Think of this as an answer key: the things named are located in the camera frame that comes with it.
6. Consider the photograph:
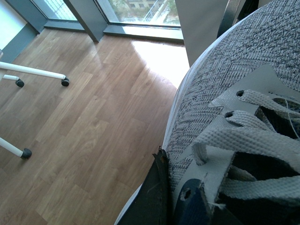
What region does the white table leg far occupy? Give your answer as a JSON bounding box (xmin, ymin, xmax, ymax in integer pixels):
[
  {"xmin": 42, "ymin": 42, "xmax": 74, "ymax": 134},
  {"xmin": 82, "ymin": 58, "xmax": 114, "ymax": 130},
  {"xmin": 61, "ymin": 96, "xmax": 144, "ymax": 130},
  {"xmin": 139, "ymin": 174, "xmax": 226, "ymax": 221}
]
[{"xmin": 3, "ymin": 75, "xmax": 24, "ymax": 88}]

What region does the black metal shoe rack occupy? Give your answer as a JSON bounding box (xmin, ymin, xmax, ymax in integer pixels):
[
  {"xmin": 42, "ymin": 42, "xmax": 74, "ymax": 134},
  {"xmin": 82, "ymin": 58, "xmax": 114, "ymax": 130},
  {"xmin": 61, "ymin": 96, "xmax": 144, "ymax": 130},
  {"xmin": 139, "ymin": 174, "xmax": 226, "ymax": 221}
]
[{"xmin": 217, "ymin": 0, "xmax": 259, "ymax": 38}]

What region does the white table leg lower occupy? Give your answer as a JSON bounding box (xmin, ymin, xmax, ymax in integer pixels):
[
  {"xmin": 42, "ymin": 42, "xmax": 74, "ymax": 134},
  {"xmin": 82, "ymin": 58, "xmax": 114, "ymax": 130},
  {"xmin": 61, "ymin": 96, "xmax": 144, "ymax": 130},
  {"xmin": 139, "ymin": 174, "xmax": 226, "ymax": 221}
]
[{"xmin": 0, "ymin": 138, "xmax": 32, "ymax": 159}]

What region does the white table leg near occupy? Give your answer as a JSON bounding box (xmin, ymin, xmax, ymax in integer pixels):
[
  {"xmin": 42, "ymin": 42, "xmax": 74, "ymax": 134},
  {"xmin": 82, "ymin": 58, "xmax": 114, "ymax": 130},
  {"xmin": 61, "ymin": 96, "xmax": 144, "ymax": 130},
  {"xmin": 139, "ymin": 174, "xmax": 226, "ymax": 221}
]
[{"xmin": 0, "ymin": 62, "xmax": 69, "ymax": 87}]

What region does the white table leg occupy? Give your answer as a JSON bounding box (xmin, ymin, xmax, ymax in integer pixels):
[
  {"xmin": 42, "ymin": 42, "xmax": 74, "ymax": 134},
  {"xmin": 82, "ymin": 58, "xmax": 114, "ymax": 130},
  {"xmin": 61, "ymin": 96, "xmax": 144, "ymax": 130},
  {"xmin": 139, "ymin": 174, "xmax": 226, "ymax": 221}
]
[
  {"xmin": 0, "ymin": 138, "xmax": 32, "ymax": 159},
  {"xmin": 3, "ymin": 75, "xmax": 24, "ymax": 88},
  {"xmin": 0, "ymin": 62, "xmax": 69, "ymax": 87}
]

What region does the grey sneaker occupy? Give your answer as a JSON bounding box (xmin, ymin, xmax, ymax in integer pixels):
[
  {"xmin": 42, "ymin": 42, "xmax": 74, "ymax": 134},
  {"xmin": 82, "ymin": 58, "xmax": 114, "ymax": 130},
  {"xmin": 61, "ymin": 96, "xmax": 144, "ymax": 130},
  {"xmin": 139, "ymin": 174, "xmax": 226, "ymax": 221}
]
[{"xmin": 113, "ymin": 0, "xmax": 300, "ymax": 225}]

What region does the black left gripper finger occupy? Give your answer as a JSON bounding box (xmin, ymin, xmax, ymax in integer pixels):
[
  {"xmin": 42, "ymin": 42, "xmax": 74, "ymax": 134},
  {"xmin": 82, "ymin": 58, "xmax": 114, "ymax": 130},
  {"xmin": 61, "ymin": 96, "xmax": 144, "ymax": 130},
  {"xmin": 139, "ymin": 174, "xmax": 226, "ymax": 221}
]
[{"xmin": 116, "ymin": 148, "xmax": 169, "ymax": 225}]

